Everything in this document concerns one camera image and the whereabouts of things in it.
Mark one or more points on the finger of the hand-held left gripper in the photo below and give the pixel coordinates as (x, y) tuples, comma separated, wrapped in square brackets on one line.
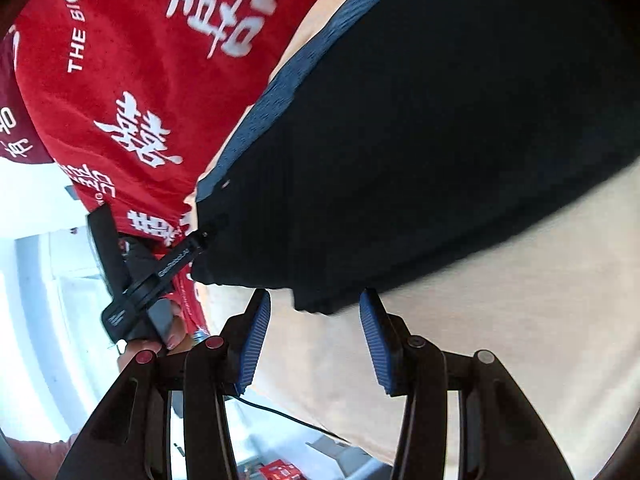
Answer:
[(182, 255)]

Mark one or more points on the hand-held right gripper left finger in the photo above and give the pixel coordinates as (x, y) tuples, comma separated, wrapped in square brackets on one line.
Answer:
[(255, 345)]

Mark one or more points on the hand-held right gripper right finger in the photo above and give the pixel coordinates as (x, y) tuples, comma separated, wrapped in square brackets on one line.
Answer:
[(377, 345)]

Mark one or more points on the black pants with patterned waistband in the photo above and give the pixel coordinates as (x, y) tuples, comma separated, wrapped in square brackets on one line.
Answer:
[(425, 135)]

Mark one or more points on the person's left forearm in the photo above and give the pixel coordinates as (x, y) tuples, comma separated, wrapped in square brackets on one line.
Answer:
[(35, 450)]

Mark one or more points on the person's left hand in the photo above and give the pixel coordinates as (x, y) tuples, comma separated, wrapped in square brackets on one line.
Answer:
[(173, 336)]

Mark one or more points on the peach blanket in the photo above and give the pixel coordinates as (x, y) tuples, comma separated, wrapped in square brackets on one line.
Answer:
[(500, 335)]

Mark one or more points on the red box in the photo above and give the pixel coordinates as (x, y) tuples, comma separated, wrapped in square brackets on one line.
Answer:
[(280, 470)]

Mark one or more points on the dark red printed cloth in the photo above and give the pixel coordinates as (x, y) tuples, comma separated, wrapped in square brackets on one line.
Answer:
[(20, 130)]

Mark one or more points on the red printed blanket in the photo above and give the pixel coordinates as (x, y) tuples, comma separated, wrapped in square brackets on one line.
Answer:
[(125, 35)]

